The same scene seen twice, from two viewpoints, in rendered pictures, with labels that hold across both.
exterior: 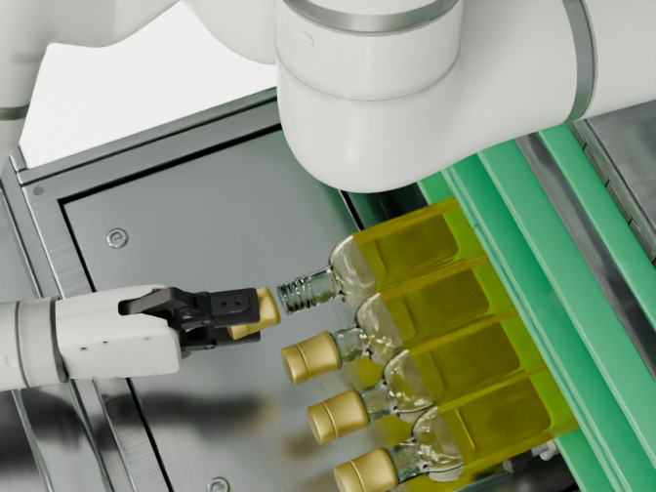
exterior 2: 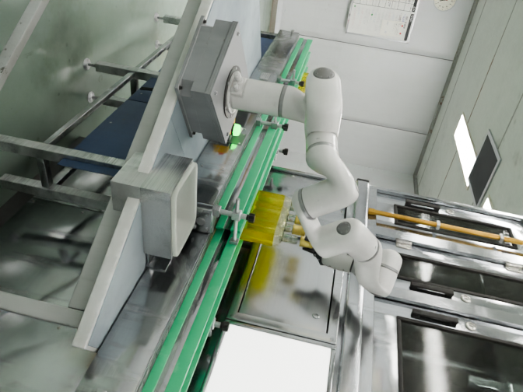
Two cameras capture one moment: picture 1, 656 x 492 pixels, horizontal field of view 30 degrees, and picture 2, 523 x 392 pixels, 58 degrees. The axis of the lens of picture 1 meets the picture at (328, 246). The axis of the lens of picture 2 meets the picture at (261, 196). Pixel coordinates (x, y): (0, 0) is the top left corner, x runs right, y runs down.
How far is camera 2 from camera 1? 1.60 m
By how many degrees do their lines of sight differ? 77
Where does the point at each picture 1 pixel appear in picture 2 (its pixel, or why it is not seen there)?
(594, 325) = (256, 169)
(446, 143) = not seen: hidden behind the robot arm
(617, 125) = (218, 181)
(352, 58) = not seen: hidden behind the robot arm
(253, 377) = (302, 268)
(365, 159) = not seen: hidden behind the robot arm
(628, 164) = (224, 176)
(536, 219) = (249, 184)
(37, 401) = (358, 293)
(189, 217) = (292, 309)
